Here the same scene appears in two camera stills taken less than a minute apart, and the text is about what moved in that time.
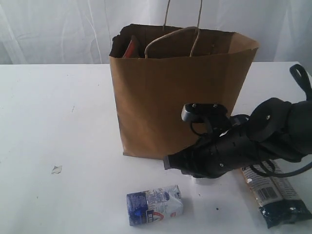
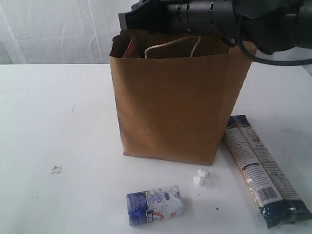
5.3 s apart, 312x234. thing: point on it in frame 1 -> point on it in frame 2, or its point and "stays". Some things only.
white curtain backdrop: x=81 y=32 stays
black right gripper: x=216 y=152 -> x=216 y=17
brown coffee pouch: x=132 y=50 stays
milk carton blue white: x=151 y=205 stays
